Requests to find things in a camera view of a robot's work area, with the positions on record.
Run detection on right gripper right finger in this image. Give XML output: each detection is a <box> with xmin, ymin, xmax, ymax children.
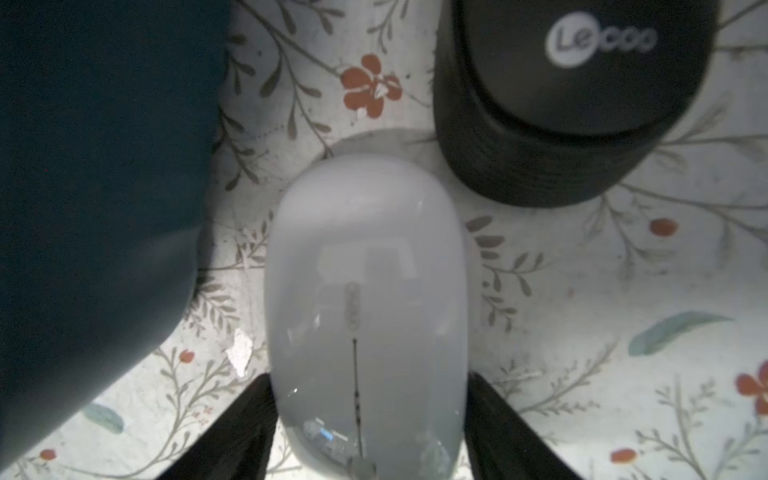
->
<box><xmin>464</xmin><ymin>372</ymin><xmax>581</xmax><ymax>480</ymax></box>

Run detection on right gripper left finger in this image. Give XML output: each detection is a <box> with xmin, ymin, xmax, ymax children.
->
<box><xmin>159</xmin><ymin>373</ymin><xmax>278</xmax><ymax>480</ymax></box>

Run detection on white mouse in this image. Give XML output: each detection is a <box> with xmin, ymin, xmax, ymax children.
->
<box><xmin>264</xmin><ymin>154</ymin><xmax>469</xmax><ymax>479</ymax></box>

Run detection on black Lecoo mouse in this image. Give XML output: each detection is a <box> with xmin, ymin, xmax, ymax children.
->
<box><xmin>433</xmin><ymin>1</ymin><xmax>721</xmax><ymax>208</ymax></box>

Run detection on teal plastic storage box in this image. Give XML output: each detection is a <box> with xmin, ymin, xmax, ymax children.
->
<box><xmin>1</xmin><ymin>1</ymin><xmax>231</xmax><ymax>467</ymax></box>

